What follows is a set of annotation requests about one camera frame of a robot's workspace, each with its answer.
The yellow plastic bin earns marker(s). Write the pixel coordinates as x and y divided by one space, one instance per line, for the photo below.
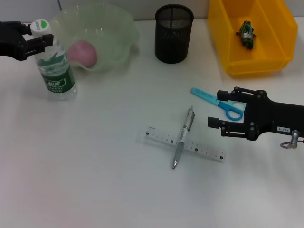
266 59

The translucent green fruit plate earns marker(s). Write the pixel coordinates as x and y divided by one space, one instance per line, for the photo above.
111 35

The clear green-label water bottle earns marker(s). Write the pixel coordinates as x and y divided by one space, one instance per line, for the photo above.
57 76

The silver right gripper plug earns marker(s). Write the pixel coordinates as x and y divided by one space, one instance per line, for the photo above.
295 139

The blue safety scissors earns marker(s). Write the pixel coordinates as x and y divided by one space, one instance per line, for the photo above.
206 96

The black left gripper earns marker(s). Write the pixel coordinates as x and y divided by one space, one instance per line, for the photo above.
10 40

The clear silver ballpoint pen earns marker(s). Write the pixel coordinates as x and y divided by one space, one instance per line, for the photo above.
184 133

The transparent plastic ruler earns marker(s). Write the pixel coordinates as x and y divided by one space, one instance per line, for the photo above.
204 150

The black mesh pen holder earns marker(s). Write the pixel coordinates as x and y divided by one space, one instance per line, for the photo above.
173 35

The green plastic wrapper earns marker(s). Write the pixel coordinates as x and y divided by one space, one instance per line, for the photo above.
247 35

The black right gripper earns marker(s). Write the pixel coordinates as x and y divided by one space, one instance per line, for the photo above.
278 116

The pink peach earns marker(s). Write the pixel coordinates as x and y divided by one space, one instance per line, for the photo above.
83 53

